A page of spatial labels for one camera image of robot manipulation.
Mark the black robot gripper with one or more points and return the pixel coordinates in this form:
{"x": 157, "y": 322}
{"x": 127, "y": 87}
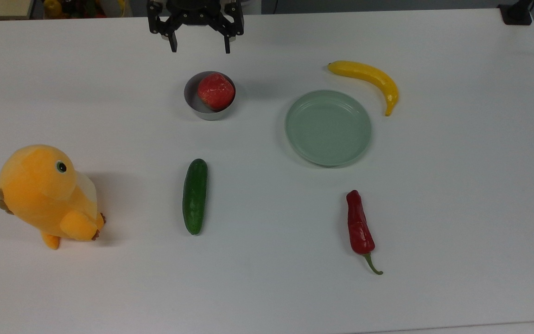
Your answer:
{"x": 195, "y": 16}

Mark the yellow banana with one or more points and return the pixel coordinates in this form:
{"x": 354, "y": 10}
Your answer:
{"x": 373, "y": 76}

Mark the pale green plastic plate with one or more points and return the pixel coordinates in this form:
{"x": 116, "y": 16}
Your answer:
{"x": 328, "y": 128}

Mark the red toy fruit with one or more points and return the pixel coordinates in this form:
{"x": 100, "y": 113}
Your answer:
{"x": 216, "y": 91}

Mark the small grey metal bowl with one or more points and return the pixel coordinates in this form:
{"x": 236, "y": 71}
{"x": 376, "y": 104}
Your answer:
{"x": 193, "y": 105}

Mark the box of colourful toys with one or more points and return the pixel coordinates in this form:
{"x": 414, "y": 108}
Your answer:
{"x": 74, "y": 8}

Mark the green cucumber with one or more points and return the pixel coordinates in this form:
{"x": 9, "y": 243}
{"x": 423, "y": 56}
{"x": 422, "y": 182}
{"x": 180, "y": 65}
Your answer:
{"x": 195, "y": 197}

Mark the orange plush dinosaur toy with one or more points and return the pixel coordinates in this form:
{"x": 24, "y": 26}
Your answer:
{"x": 40, "y": 190}

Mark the red chili pepper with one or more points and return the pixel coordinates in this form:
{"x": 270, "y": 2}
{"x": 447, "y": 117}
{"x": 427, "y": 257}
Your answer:
{"x": 359, "y": 227}

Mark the black clamp mount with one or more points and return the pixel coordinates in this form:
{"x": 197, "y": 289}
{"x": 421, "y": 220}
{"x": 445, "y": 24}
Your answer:
{"x": 516, "y": 14}

